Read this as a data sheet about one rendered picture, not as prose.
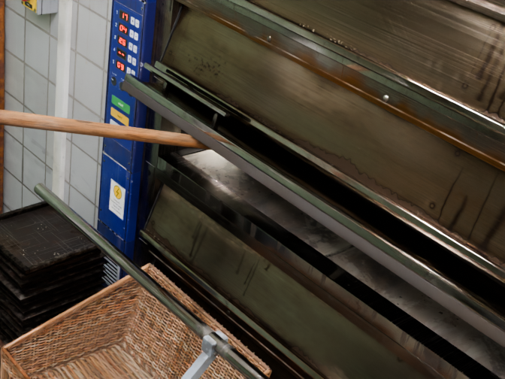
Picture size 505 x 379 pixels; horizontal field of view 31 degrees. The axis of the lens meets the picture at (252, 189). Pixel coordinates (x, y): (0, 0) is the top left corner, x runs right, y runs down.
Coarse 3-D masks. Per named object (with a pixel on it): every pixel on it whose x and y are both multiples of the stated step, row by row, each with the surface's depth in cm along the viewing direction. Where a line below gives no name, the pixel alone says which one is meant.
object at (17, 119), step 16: (0, 112) 175; (16, 112) 178; (32, 128) 181; (48, 128) 183; (64, 128) 186; (80, 128) 189; (96, 128) 192; (112, 128) 195; (128, 128) 198; (176, 144) 209; (192, 144) 213
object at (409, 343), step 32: (160, 160) 250; (192, 192) 242; (224, 192) 238; (256, 224) 225; (288, 256) 218; (320, 256) 216; (352, 288) 206; (384, 320) 198; (416, 320) 199; (416, 352) 193; (448, 352) 190
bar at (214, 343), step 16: (48, 192) 226; (64, 208) 220; (80, 224) 216; (96, 240) 211; (112, 256) 207; (128, 272) 203; (144, 272) 201; (144, 288) 199; (160, 288) 197; (176, 304) 193; (192, 320) 189; (208, 336) 185; (224, 336) 186; (208, 352) 184; (224, 352) 182; (192, 368) 185; (240, 368) 179; (256, 368) 178
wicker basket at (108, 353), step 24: (120, 288) 258; (168, 288) 255; (72, 312) 249; (96, 312) 256; (120, 312) 262; (144, 312) 262; (168, 312) 255; (24, 336) 242; (72, 336) 254; (96, 336) 260; (120, 336) 267; (144, 336) 262; (168, 336) 255; (192, 336) 248; (24, 360) 246; (48, 360) 252; (72, 360) 258; (96, 360) 261; (120, 360) 262; (144, 360) 262; (168, 360) 255; (192, 360) 247; (216, 360) 241
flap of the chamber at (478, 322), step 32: (192, 128) 211; (224, 128) 218; (288, 160) 210; (288, 192) 191; (320, 192) 196; (352, 192) 204; (384, 224) 190; (384, 256) 174; (416, 256) 178; (448, 256) 184; (480, 288) 173; (480, 320) 160
